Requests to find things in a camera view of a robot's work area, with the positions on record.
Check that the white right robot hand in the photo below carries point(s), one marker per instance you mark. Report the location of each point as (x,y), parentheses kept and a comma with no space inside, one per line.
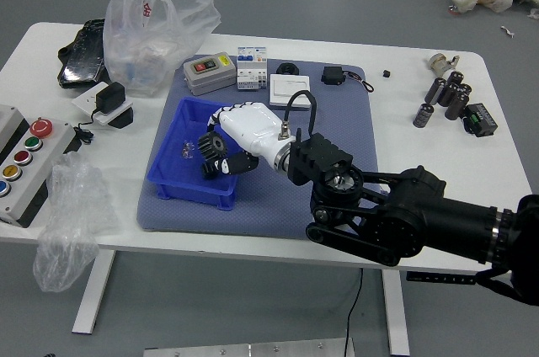
(252,125)

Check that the big black gear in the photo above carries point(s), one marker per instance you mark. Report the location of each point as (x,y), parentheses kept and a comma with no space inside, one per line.
(212,146)

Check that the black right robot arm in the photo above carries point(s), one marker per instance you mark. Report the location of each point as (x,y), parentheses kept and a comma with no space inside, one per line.
(421,214)

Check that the grey multi-button control box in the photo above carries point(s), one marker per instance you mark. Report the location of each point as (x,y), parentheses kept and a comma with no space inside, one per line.
(38,163)

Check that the white circuit breaker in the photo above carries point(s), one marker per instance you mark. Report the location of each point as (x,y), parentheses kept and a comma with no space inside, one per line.
(251,68)

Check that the black round part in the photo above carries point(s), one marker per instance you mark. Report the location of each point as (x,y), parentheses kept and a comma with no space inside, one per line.
(287,69)

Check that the small bag of screws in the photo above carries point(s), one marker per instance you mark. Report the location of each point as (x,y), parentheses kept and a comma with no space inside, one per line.
(185,150)

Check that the white table leg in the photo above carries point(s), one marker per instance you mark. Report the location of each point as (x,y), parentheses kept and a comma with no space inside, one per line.
(93,289)
(396,315)

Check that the blue-grey mat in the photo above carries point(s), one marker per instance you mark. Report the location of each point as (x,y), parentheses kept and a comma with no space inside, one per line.
(261,209)

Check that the blue plastic bin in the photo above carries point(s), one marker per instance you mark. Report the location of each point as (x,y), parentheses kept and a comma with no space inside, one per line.
(177,174)

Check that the black block under plate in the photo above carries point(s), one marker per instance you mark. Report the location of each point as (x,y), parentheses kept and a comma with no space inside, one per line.
(124,119)

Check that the large white plastic bag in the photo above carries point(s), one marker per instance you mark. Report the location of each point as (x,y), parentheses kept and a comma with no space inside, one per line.
(143,49)

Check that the clear crumpled plastic bag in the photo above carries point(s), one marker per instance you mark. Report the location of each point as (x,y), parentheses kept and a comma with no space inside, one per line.
(67,222)

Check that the small black cube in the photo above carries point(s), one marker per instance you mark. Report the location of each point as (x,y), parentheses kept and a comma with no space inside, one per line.
(386,73)

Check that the white socket plate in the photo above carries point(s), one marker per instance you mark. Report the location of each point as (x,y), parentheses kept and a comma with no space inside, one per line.
(84,101)

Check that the black cylindrical capacitor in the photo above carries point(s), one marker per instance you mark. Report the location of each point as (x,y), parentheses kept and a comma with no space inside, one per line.
(435,92)
(455,78)
(457,105)
(423,116)
(447,95)
(465,89)

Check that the black plastic tray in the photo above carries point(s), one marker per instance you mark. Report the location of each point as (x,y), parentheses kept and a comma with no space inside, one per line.
(82,58)

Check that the silver metal plate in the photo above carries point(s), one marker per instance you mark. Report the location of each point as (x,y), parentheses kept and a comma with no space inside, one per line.
(252,349)

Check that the black module with green terminal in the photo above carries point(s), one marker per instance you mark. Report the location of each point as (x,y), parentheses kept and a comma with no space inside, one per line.
(480,119)

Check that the white paper scrap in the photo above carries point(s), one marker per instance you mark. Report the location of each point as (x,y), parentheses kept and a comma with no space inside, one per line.
(507,31)

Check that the white wall switch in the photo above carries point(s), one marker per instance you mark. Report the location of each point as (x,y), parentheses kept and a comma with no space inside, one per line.
(283,87)

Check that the grey red-green switch box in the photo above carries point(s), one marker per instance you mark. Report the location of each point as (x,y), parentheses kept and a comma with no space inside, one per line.
(206,72)

